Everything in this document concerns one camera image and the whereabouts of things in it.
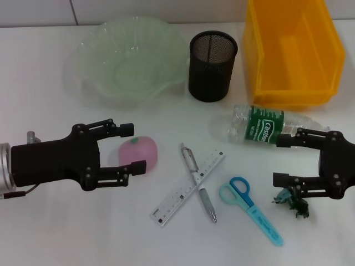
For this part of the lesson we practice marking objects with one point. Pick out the clear plastic ruler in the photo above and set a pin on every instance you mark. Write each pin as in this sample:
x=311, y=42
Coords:
x=173, y=199

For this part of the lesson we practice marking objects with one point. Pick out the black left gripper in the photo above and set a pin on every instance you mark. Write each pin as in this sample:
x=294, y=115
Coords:
x=55, y=160

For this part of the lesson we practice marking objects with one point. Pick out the black mesh pen holder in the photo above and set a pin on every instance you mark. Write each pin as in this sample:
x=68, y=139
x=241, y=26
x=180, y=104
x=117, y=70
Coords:
x=210, y=74

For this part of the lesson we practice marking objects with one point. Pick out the clear grey ballpoint pen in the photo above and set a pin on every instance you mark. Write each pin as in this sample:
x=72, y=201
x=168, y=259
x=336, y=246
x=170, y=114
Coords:
x=206, y=202

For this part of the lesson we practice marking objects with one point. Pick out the green glass fruit plate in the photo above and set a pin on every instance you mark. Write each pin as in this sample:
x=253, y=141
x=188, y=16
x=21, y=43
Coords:
x=124, y=63

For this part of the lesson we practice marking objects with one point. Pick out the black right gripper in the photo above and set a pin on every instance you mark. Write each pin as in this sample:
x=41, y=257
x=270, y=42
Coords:
x=334, y=160

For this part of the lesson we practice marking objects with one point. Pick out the blue capped scissors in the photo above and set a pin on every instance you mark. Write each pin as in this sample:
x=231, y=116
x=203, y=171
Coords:
x=258, y=217

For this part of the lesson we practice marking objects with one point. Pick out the pink toy peach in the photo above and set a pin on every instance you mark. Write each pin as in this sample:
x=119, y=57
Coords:
x=141, y=151

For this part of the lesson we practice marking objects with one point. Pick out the yellow plastic bin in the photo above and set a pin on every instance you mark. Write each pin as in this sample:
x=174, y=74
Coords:
x=299, y=69

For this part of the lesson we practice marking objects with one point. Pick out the green plastic wrapper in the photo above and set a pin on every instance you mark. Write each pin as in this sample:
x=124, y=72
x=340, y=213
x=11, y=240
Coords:
x=298, y=207

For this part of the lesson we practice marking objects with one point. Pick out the clear green-label water bottle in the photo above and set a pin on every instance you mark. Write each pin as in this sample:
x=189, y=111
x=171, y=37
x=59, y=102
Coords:
x=263, y=126

